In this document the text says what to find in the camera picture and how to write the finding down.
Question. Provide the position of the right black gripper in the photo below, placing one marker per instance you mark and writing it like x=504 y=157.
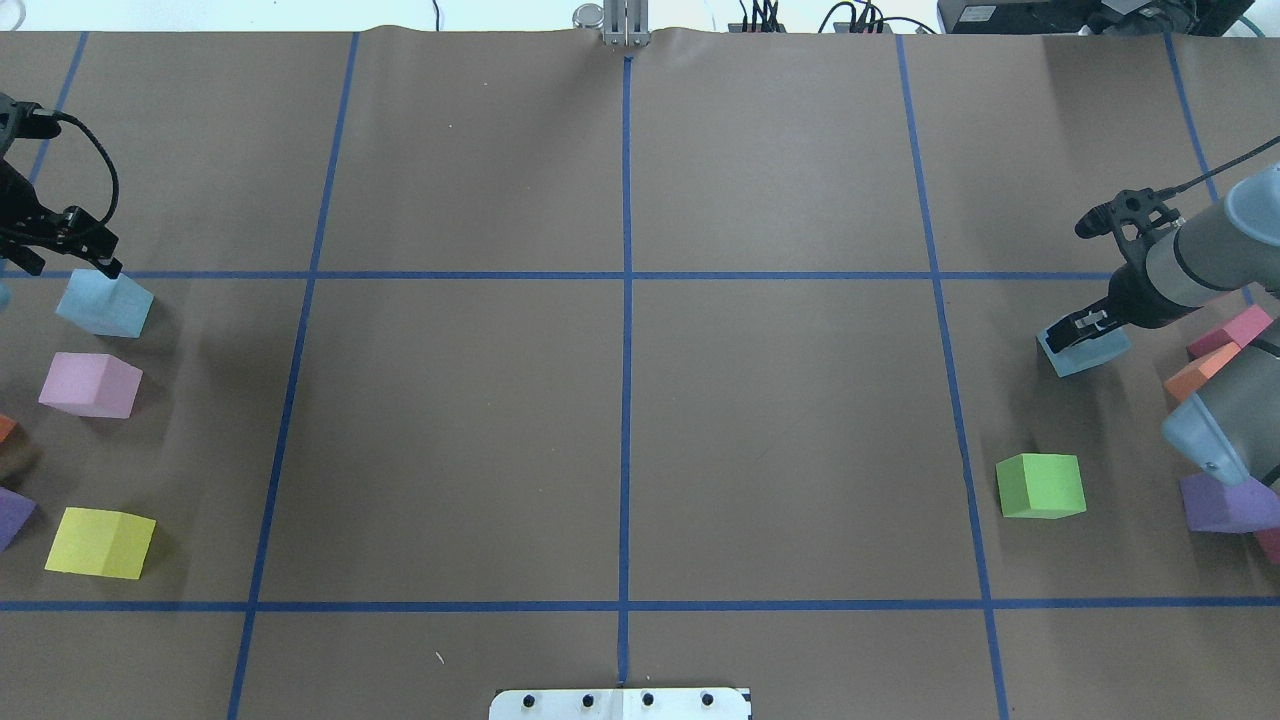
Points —
x=1131 y=293

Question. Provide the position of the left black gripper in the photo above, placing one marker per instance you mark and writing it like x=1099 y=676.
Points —
x=14 y=192

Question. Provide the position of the light blue block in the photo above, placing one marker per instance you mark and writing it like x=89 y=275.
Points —
x=107 y=307
x=1087 y=354

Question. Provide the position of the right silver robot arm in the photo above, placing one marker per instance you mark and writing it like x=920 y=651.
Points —
x=1226 y=420

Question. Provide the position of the orange block right side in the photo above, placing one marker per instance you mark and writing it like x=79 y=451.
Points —
x=1198 y=372

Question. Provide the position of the pink block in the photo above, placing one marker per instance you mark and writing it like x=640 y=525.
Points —
x=91 y=385

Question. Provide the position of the green block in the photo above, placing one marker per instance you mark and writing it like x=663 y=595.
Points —
x=1040 y=486

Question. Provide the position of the crimson block beside orange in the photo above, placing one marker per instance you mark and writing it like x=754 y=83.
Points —
x=1241 y=328

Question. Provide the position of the purple block right side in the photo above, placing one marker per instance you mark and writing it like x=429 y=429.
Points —
x=1211 y=506

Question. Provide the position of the purple block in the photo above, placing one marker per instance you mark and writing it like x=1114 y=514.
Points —
x=16 y=510
x=1211 y=506

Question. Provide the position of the purple block left side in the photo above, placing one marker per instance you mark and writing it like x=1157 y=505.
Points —
x=16 y=510

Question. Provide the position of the crimson block near tray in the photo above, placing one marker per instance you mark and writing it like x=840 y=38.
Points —
x=1269 y=542

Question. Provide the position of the yellow block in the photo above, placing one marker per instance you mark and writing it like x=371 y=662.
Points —
x=101 y=543

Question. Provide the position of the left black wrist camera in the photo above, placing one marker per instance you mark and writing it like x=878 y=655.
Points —
x=24 y=119

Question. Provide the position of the aluminium frame post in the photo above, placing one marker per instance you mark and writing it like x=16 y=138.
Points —
x=625 y=23

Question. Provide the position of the white pedestal base plate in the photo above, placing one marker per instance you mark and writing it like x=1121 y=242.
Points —
x=623 y=703

